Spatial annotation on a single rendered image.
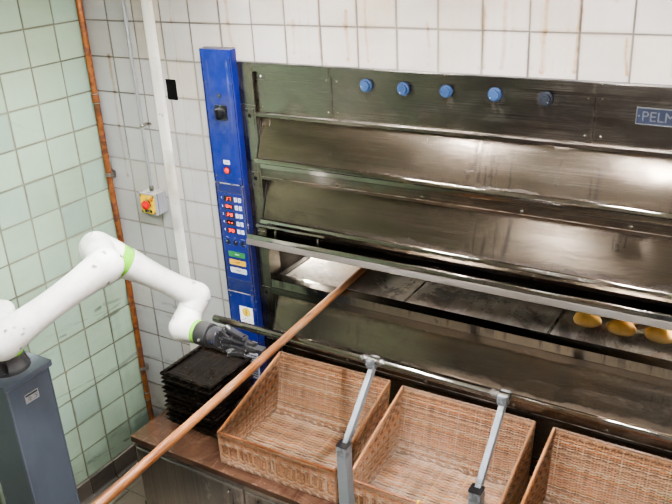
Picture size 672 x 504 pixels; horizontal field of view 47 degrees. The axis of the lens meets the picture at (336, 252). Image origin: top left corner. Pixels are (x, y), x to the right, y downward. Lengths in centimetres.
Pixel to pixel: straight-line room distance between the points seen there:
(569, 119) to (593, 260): 47
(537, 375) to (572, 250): 52
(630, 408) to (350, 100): 146
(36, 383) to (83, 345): 96
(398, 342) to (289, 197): 73
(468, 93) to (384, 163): 41
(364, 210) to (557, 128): 81
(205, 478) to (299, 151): 139
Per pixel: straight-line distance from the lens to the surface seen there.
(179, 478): 351
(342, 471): 278
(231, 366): 345
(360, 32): 280
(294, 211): 315
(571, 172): 262
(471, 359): 303
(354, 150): 292
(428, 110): 275
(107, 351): 403
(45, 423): 307
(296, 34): 295
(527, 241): 274
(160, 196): 357
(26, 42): 351
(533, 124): 262
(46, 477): 316
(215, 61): 316
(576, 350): 285
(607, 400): 292
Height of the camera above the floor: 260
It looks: 23 degrees down
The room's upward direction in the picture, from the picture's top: 3 degrees counter-clockwise
